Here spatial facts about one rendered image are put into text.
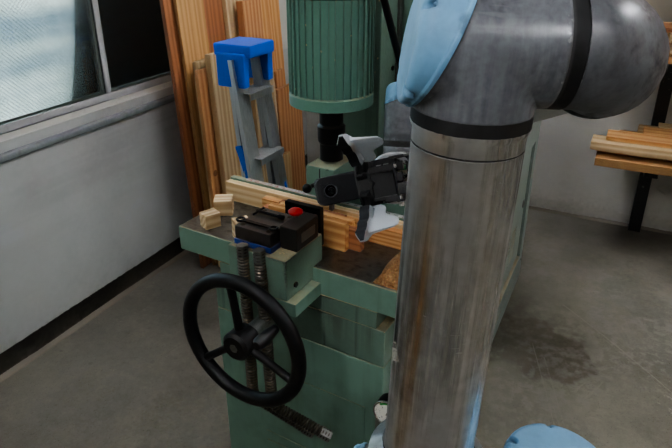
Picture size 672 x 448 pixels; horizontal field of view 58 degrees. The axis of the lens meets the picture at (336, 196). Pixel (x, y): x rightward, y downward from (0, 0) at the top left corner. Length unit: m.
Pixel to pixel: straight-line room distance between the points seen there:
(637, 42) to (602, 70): 0.04
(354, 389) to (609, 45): 0.98
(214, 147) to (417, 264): 2.22
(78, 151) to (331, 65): 1.59
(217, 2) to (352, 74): 1.86
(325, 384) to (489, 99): 0.98
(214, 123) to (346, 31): 1.64
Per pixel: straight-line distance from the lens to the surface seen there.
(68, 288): 2.72
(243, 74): 2.18
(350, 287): 1.21
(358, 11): 1.18
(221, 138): 2.76
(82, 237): 2.69
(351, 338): 1.28
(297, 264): 1.18
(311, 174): 1.30
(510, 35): 0.53
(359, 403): 1.38
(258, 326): 1.21
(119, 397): 2.40
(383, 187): 0.92
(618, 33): 0.56
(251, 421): 1.64
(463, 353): 0.67
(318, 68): 1.18
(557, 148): 3.64
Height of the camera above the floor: 1.54
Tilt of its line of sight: 24 degrees down
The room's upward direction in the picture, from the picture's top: straight up
